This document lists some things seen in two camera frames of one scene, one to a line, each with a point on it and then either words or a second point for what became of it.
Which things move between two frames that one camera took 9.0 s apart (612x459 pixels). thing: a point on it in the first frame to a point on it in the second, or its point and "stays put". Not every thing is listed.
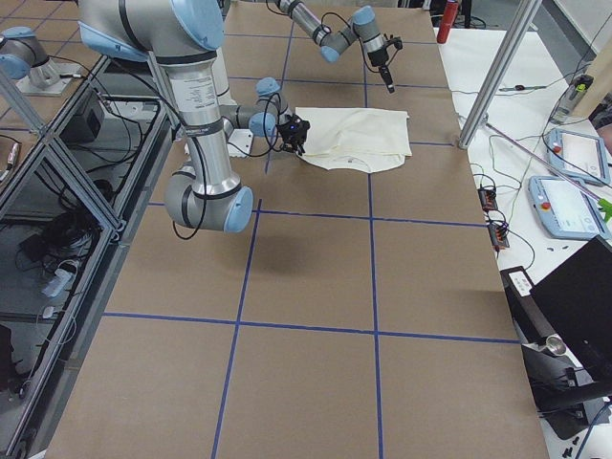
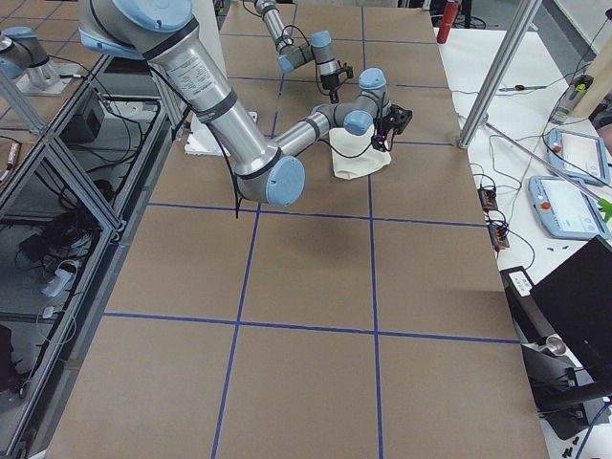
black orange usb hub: x=488 y=199 stays put
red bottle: x=449 y=15 stays put
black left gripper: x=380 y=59 to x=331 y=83
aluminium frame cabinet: x=75 y=173 stays put
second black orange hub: x=498 y=233 stays put
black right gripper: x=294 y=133 to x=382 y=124
